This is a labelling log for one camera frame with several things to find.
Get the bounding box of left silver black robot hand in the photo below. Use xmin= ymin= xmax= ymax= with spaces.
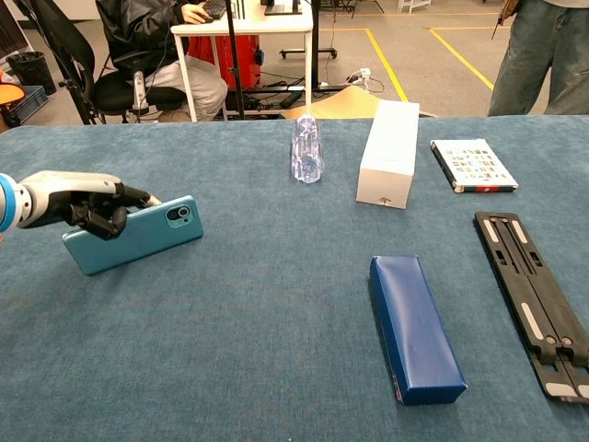
xmin=17 ymin=169 xmax=163 ymax=241

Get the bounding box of smartphone with teal back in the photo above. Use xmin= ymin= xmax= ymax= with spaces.
xmin=62 ymin=194 xmax=204 ymax=276

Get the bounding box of blue plastic crate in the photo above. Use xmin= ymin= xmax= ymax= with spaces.
xmin=8 ymin=85 xmax=50 ymax=125

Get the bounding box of black office chair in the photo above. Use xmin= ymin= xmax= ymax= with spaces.
xmin=27 ymin=0 xmax=188 ymax=125

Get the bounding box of orange object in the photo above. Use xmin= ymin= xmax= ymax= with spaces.
xmin=0 ymin=68 xmax=25 ymax=111

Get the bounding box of silver cylindrical device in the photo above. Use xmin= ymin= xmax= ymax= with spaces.
xmin=132 ymin=69 xmax=150 ymax=116

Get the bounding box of black waste bin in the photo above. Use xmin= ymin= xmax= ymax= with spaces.
xmin=6 ymin=51 xmax=57 ymax=97

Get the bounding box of seated person in black jacket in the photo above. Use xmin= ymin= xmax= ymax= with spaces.
xmin=95 ymin=0 xmax=229 ymax=123

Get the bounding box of red case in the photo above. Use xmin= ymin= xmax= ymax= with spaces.
xmin=188 ymin=34 xmax=262 ymax=91

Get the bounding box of black tripod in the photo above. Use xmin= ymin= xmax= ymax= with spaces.
xmin=224 ymin=0 xmax=246 ymax=121

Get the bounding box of blue table cloth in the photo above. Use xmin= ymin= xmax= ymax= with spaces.
xmin=0 ymin=114 xmax=589 ymax=442

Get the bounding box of clear plastic water bottle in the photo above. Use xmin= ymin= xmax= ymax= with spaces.
xmin=290 ymin=114 xmax=327 ymax=185

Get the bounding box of flat brown cardboard sheet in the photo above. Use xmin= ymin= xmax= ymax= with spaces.
xmin=280 ymin=86 xmax=438 ymax=120

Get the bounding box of black wheeled stand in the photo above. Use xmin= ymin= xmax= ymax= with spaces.
xmin=279 ymin=0 xmax=340 ymax=60

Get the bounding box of long white cardboard box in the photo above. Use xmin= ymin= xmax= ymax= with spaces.
xmin=354 ymin=99 xmax=421 ymax=211

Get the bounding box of long blue box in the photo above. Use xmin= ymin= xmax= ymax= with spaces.
xmin=369 ymin=254 xmax=469 ymax=406

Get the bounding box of white book with small pictures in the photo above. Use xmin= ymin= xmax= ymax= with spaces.
xmin=430 ymin=137 xmax=520 ymax=194

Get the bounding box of black folding laptop stand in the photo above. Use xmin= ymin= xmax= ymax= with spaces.
xmin=473 ymin=210 xmax=589 ymax=405

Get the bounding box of standing person in jeans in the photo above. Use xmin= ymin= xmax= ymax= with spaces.
xmin=487 ymin=0 xmax=589 ymax=117

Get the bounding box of white frame table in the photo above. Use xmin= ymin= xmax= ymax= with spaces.
xmin=170 ymin=0 xmax=315 ymax=122

